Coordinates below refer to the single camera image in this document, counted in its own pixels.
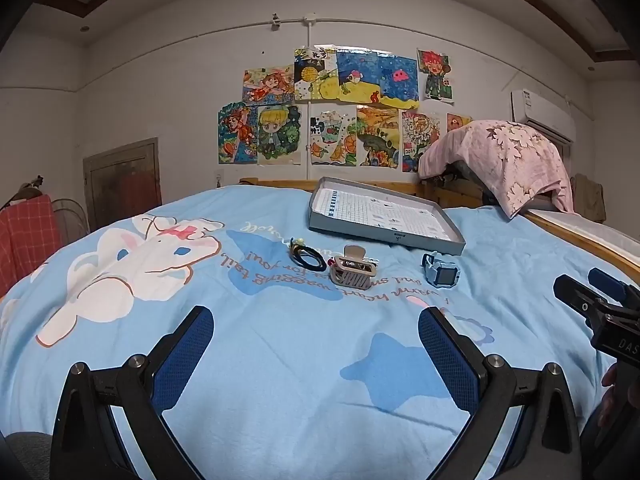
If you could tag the red plaid cloth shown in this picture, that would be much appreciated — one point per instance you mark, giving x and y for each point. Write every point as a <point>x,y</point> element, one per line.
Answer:
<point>25,240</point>

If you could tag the brown wooden door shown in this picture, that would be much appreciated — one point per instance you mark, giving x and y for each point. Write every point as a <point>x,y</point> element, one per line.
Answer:
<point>122,185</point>

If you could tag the person's right hand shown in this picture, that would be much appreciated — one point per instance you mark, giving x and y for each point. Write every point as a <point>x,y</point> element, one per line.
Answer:
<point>617,395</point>

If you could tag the pink floral cloth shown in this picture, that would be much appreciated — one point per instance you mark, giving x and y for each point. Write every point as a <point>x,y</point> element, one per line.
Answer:
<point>505,160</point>

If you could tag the group of wall drawings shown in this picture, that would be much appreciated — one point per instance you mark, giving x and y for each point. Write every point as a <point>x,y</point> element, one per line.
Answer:
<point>330,110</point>

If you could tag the white mattress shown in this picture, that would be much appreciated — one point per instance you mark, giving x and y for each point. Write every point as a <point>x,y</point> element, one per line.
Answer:
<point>585,232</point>

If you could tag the blue printed blanket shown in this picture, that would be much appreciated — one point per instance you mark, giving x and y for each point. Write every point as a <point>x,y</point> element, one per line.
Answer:
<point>280,370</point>

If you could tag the beige hanging cloth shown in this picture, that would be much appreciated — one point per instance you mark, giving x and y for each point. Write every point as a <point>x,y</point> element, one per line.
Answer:
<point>590,197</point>

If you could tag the grey cardboard box lid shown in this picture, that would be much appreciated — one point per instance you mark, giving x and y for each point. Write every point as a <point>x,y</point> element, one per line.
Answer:
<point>382,220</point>

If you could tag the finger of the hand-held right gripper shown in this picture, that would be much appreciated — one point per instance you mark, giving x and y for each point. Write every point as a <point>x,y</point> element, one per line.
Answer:
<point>606,280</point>
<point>575,297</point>

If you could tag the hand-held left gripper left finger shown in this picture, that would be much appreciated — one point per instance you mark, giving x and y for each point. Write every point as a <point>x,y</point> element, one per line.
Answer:
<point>185,355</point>

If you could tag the white air conditioner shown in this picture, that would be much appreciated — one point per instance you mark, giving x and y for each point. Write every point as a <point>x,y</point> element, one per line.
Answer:
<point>542,115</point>

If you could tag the white wall conduit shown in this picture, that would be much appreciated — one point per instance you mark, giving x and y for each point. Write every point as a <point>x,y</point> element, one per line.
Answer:
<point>310,27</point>

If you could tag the beige hair claw clip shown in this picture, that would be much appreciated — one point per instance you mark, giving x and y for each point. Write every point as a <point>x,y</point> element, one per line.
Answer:
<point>352,269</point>

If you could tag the blue square watch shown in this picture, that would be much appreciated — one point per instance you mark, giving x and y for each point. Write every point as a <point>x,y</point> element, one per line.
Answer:
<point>441,272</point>

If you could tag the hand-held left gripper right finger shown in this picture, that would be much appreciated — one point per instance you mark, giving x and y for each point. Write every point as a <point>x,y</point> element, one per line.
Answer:
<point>445,355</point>

